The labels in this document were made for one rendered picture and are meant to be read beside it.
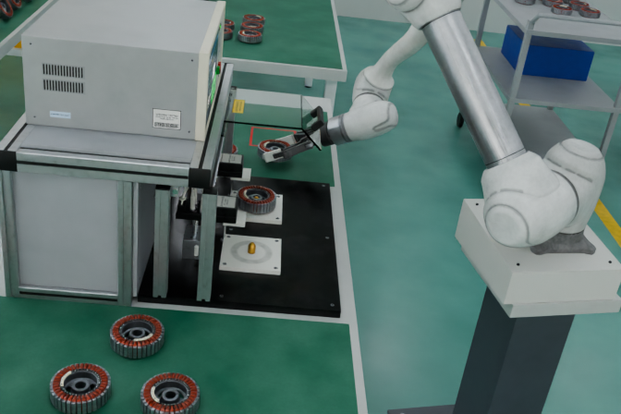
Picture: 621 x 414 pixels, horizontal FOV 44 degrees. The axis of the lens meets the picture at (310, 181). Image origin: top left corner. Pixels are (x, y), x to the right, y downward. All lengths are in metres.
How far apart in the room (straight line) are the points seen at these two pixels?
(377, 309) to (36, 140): 1.82
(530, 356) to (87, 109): 1.35
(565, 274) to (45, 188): 1.25
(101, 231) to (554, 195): 1.03
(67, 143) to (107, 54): 0.21
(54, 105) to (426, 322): 1.88
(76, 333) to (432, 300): 1.86
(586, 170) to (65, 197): 1.21
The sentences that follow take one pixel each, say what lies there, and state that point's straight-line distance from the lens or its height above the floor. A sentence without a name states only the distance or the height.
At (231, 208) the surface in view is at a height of 0.92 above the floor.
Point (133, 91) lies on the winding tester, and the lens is 1.69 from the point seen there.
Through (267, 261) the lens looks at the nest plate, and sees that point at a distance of 1.91.
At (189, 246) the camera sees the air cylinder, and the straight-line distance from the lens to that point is 1.90.
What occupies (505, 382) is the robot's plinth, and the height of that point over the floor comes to 0.42.
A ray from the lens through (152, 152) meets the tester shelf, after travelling 1.65.
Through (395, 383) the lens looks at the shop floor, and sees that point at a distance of 2.82.
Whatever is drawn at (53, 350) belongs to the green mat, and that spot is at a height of 0.75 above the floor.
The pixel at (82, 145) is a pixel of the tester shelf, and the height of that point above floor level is 1.11.
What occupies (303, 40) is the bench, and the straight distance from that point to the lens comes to 3.76.
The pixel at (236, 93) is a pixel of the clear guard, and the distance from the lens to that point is 2.13.
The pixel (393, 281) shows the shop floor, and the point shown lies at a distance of 3.33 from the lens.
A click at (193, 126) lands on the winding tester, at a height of 1.15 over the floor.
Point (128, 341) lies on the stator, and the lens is 1.65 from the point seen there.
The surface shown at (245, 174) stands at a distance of 2.09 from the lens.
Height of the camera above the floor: 1.84
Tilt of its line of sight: 27 degrees down
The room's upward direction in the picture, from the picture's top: 7 degrees clockwise
